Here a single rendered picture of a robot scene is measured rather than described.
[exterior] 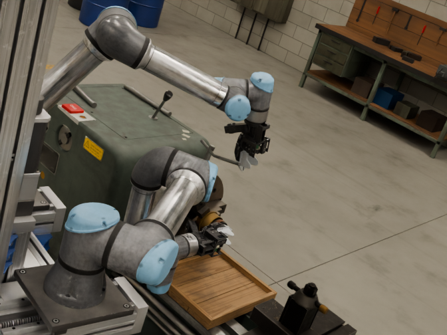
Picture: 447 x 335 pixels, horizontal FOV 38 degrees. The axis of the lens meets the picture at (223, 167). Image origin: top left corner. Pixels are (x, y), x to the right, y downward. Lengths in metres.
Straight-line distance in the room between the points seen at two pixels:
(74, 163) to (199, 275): 0.60
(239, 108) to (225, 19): 8.96
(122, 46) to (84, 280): 0.64
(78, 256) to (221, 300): 0.85
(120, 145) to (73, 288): 0.78
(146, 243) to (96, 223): 0.12
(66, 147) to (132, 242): 1.01
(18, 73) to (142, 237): 0.45
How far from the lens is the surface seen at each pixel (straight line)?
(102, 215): 1.55
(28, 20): 1.42
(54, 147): 2.51
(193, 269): 2.41
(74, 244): 1.55
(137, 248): 1.51
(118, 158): 2.24
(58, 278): 1.62
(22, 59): 1.44
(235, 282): 2.42
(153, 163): 1.88
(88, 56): 1.96
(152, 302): 2.37
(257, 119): 2.09
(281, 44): 10.11
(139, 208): 1.99
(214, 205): 2.40
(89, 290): 1.61
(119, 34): 1.83
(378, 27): 9.21
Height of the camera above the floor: 2.16
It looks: 23 degrees down
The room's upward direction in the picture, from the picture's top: 19 degrees clockwise
